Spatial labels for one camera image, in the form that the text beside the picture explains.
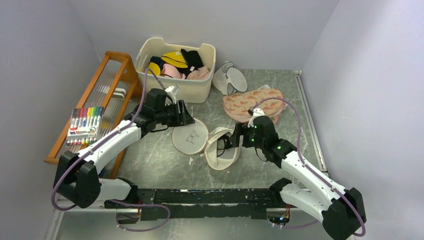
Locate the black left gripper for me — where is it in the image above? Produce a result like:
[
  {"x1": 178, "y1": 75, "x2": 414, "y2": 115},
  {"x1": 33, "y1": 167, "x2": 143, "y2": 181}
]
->
[{"x1": 154, "y1": 99, "x2": 195, "y2": 127}]

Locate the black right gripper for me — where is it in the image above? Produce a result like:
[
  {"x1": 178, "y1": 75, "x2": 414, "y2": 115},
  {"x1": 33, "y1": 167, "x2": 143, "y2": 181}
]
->
[{"x1": 229, "y1": 121, "x2": 266, "y2": 150}]

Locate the white mesh laundry bag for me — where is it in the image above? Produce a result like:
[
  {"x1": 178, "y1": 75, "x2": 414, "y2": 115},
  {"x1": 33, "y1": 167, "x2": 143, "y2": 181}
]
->
[{"x1": 171, "y1": 119, "x2": 241, "y2": 171}]

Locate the black bra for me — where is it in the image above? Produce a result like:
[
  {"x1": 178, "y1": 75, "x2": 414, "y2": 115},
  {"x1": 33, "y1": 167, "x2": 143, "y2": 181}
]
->
[{"x1": 216, "y1": 134, "x2": 234, "y2": 157}]

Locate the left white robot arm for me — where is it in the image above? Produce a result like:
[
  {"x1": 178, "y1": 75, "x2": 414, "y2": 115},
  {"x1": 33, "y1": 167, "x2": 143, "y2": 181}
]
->
[{"x1": 51, "y1": 85, "x2": 195, "y2": 211}]

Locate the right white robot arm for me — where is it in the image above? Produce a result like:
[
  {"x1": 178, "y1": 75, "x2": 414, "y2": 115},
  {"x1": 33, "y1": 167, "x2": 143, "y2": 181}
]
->
[{"x1": 229, "y1": 116, "x2": 367, "y2": 240}]

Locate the pink floral laundry bag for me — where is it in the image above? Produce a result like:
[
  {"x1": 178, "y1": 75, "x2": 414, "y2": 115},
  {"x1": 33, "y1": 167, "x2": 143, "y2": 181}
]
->
[{"x1": 222, "y1": 88, "x2": 285, "y2": 123}]

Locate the white blue-trimmed mesh bag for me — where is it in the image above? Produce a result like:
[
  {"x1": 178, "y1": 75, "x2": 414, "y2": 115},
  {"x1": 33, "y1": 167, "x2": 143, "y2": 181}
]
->
[{"x1": 212, "y1": 61, "x2": 248, "y2": 96}]

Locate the pink garment in basket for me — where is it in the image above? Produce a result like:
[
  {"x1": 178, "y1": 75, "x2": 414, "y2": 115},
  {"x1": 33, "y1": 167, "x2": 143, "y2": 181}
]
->
[{"x1": 160, "y1": 63, "x2": 210, "y2": 80}]

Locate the yellow garment in basket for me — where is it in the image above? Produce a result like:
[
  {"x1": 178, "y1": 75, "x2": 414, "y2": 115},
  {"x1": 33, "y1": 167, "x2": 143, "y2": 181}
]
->
[{"x1": 148, "y1": 51, "x2": 188, "y2": 76}]

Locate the black garment in basket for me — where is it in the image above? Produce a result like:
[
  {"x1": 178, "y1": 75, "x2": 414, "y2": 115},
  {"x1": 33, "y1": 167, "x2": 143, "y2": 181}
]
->
[{"x1": 180, "y1": 49, "x2": 204, "y2": 72}]

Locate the coloured marker pen pack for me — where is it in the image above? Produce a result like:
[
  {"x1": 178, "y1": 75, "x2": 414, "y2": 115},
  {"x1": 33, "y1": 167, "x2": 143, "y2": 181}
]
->
[{"x1": 65, "y1": 106, "x2": 104, "y2": 147}]

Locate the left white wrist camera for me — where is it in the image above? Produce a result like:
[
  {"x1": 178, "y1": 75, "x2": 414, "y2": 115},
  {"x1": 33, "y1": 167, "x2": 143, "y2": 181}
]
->
[{"x1": 165, "y1": 85, "x2": 179, "y2": 105}]

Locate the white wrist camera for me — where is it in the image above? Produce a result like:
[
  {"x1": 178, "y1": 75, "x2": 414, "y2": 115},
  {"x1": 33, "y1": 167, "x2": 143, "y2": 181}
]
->
[
  {"x1": 165, "y1": 85, "x2": 179, "y2": 105},
  {"x1": 247, "y1": 108, "x2": 265, "y2": 128}
]

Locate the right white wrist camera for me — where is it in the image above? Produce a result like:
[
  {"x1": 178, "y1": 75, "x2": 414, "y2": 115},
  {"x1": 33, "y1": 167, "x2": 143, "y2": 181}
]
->
[{"x1": 247, "y1": 108, "x2": 265, "y2": 128}]

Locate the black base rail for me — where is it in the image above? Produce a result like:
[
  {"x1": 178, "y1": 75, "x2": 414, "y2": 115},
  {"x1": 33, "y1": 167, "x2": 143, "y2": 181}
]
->
[{"x1": 104, "y1": 187, "x2": 292, "y2": 222}]

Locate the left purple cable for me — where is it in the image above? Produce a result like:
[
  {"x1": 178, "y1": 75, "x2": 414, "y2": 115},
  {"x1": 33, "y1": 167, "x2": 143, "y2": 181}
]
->
[{"x1": 50, "y1": 67, "x2": 167, "y2": 212}]

